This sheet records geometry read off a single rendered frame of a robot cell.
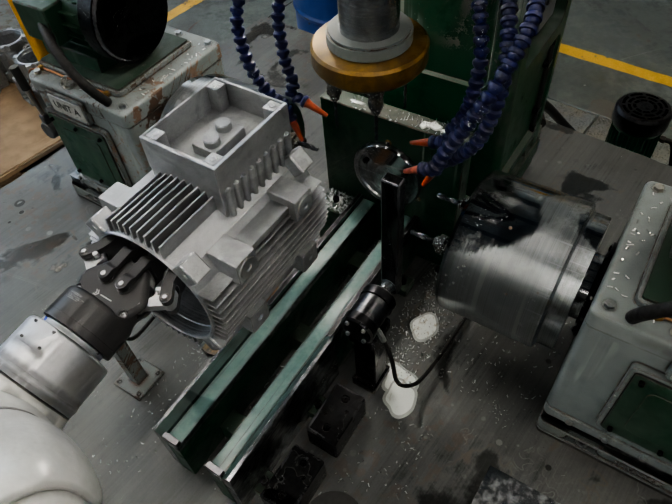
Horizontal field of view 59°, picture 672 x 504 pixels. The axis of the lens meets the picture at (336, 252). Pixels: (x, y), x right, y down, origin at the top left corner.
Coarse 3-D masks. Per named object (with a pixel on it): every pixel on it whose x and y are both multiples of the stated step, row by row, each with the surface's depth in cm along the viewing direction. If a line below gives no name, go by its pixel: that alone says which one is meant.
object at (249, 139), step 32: (192, 96) 64; (224, 96) 66; (256, 96) 64; (160, 128) 61; (192, 128) 65; (224, 128) 62; (256, 128) 60; (288, 128) 64; (160, 160) 60; (192, 160) 57; (224, 160) 57; (256, 160) 61; (224, 192) 59; (256, 192) 63
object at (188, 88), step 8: (192, 80) 117; (200, 80) 115; (208, 80) 115; (232, 80) 116; (184, 88) 115; (192, 88) 113; (248, 88) 113; (256, 88) 114; (176, 96) 115; (184, 96) 112; (168, 104) 114; (176, 104) 112; (296, 104) 118; (168, 112) 114; (296, 112) 119; (304, 128) 124; (296, 136) 117; (304, 136) 125; (296, 144) 116
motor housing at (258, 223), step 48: (144, 192) 60; (192, 192) 59; (96, 240) 64; (144, 240) 56; (192, 240) 59; (240, 240) 61; (288, 240) 66; (192, 288) 58; (240, 288) 61; (192, 336) 68
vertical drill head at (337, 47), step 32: (352, 0) 80; (384, 0) 80; (320, 32) 91; (352, 32) 84; (384, 32) 83; (416, 32) 89; (320, 64) 86; (352, 64) 85; (384, 64) 84; (416, 64) 85
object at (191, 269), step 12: (288, 156) 65; (300, 156) 65; (288, 168) 66; (300, 168) 65; (96, 216) 60; (96, 228) 61; (192, 252) 56; (180, 264) 55; (192, 264) 56; (204, 264) 57; (180, 276) 57; (192, 276) 56; (204, 276) 57; (216, 348) 66
